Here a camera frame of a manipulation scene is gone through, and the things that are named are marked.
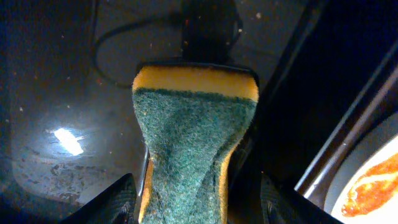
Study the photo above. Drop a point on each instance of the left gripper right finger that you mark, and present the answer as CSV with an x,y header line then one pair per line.
x,y
282,205

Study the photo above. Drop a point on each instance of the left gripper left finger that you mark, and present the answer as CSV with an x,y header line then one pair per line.
x,y
115,205

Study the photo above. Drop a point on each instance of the pale blue round plate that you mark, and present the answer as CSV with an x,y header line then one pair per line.
x,y
364,190

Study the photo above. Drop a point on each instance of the green and yellow sponge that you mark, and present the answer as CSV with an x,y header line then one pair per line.
x,y
192,118

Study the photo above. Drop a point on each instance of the dark brown serving tray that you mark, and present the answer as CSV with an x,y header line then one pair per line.
x,y
367,108

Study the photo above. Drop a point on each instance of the black rectangular plastic bin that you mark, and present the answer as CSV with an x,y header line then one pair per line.
x,y
67,124

